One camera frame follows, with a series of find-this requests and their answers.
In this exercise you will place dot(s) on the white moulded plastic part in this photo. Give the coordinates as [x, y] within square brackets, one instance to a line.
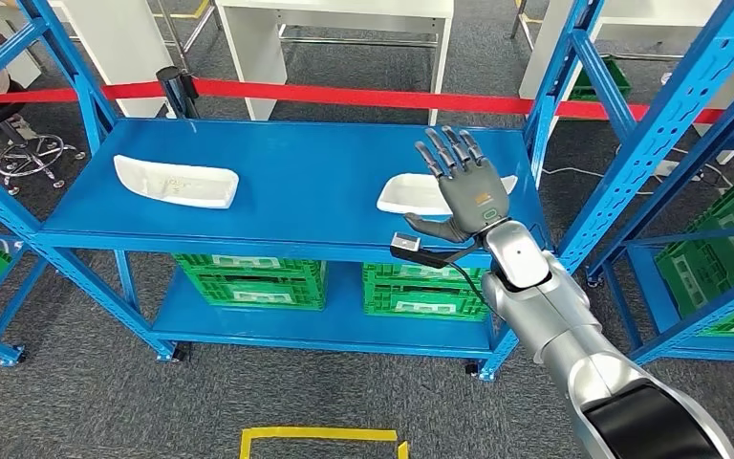
[405, 193]
[177, 184]

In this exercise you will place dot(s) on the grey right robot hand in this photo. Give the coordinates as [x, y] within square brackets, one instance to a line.
[474, 196]

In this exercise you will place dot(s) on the blue steel shelf rack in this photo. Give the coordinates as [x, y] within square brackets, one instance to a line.
[9, 356]
[310, 184]
[649, 298]

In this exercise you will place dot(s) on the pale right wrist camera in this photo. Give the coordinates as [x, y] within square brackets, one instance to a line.
[405, 242]

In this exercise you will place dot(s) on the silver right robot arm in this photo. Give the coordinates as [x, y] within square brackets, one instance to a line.
[550, 317]

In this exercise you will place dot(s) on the black barrier post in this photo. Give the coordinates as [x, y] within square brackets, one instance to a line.
[174, 89]

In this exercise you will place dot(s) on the red barrier belt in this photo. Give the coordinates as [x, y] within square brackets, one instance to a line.
[341, 95]

